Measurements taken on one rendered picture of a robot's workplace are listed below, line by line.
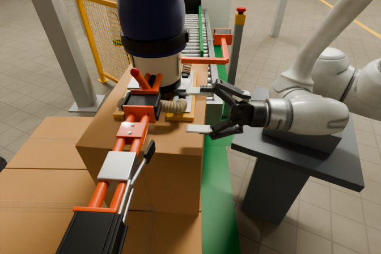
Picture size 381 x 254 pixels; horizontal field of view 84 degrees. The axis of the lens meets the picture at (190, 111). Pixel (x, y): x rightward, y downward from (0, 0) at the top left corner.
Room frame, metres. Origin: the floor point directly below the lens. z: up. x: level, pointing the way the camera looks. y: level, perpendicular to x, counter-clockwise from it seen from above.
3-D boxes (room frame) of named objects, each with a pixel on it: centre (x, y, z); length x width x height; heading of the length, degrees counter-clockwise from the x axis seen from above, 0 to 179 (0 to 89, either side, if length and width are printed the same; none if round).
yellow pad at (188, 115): (0.72, 0.03, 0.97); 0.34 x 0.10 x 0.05; 177
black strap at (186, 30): (0.73, 0.12, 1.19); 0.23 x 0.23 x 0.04
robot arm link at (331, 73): (0.73, -0.52, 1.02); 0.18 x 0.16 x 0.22; 53
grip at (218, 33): (1.01, -0.15, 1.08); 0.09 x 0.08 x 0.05; 87
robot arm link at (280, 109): (0.44, -0.23, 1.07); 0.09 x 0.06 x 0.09; 176
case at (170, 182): (0.72, 0.13, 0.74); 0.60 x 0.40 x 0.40; 174
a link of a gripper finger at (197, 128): (0.45, -0.02, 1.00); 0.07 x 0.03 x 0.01; 86
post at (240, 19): (1.67, -0.37, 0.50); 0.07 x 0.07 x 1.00; 89
